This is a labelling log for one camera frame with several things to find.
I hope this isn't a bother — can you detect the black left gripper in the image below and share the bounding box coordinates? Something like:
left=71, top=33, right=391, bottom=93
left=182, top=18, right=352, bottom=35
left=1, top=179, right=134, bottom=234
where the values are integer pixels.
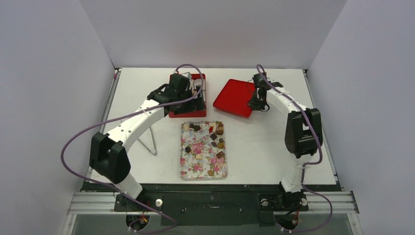
left=175, top=86, right=206, bottom=115

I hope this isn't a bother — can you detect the red box lid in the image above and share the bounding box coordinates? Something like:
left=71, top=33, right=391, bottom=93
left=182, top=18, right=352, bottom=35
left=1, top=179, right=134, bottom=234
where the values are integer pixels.
left=213, top=79, right=255, bottom=118

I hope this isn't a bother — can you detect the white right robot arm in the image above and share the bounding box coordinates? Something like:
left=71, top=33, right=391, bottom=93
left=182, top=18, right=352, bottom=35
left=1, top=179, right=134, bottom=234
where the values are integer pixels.
left=247, top=72, right=323, bottom=209

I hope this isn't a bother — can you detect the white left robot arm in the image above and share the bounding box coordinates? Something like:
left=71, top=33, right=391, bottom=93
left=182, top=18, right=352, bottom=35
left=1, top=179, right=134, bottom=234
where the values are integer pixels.
left=89, top=72, right=206, bottom=211

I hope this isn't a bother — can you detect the red chocolate box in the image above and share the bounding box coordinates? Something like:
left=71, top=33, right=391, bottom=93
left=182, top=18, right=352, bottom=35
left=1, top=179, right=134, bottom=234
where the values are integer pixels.
left=168, top=72, right=207, bottom=118

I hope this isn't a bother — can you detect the brown cube chocolate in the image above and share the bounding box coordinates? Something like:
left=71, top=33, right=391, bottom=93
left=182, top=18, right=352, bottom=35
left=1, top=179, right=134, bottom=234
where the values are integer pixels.
left=216, top=151, right=225, bottom=159

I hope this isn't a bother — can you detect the beige round chocolate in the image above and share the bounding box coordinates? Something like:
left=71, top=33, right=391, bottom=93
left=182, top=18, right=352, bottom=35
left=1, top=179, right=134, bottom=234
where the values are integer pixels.
left=195, top=154, right=204, bottom=161

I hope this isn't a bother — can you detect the floral serving tray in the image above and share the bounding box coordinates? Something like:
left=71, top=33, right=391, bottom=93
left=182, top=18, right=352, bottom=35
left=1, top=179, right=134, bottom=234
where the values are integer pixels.
left=179, top=121, right=228, bottom=180

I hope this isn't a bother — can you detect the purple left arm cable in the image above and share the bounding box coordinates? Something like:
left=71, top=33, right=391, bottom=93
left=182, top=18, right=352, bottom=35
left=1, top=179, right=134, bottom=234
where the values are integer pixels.
left=60, top=64, right=206, bottom=234

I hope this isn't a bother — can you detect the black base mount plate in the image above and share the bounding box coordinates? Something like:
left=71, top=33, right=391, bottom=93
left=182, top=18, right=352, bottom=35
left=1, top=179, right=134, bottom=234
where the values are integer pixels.
left=114, top=181, right=309, bottom=227

